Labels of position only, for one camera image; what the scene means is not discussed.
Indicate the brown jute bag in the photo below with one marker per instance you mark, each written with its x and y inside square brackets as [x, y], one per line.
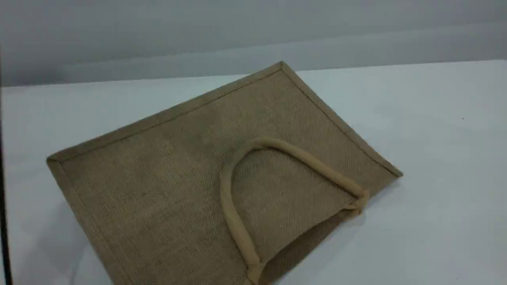
[206, 190]

